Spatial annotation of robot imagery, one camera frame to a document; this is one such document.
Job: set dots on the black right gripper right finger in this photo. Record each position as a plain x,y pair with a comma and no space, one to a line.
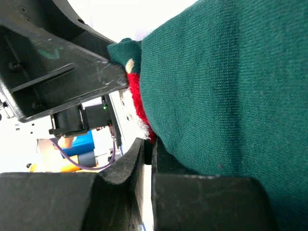
164,162

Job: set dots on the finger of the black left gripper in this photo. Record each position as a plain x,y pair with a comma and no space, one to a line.
67,24
42,74

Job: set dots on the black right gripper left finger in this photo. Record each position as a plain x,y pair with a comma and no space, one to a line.
126,178

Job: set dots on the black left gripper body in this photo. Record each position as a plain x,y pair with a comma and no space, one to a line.
23,17

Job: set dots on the dark green reindeer sock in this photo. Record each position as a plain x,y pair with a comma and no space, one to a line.
224,85

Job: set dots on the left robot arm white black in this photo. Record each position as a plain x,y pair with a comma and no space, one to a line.
79,119

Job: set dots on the blue cylinder in background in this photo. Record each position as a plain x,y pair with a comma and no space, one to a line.
81,144

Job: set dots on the yellow object in background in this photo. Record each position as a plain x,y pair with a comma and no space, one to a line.
54,161

